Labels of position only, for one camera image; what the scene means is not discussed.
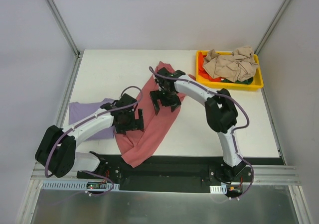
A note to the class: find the left aluminium corner post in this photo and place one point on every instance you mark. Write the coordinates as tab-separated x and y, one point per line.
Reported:
63	27

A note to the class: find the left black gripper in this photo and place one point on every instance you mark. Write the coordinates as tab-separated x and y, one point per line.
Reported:
133	126

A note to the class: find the aluminium front frame rail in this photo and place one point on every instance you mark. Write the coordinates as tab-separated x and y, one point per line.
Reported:
263	175

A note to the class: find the white cable duct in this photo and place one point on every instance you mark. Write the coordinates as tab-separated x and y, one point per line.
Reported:
79	186
222	189

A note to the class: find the right white cable duct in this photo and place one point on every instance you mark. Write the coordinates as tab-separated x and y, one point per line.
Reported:
222	189

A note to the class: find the folded lavender t shirt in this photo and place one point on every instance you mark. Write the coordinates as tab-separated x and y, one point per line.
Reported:
78	111

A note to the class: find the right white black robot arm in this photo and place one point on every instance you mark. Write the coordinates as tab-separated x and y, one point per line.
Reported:
221	112

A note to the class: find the left white cable duct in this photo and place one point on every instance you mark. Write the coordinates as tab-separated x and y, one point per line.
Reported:
79	186

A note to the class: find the green t shirt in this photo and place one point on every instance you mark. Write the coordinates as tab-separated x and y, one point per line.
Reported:
245	82

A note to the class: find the pink red t shirt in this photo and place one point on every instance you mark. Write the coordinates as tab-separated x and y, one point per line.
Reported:
137	146

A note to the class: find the yellow plastic bin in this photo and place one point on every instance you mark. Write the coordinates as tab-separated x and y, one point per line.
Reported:
257	83

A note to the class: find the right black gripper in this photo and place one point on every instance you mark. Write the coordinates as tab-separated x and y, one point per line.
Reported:
165	100

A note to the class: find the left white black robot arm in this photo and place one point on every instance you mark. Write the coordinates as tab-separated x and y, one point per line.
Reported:
58	153

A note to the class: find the right aluminium corner post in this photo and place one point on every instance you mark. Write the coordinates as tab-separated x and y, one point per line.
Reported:
273	24

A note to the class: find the orange t shirt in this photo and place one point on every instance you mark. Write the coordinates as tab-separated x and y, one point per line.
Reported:
202	71

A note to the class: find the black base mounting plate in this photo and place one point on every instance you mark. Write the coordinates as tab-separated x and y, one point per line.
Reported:
164	173

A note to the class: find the aluminium corner post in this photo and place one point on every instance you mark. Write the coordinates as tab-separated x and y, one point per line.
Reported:
273	24
63	27

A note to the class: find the beige crumpled t shirt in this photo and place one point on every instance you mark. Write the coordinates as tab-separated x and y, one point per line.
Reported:
240	65

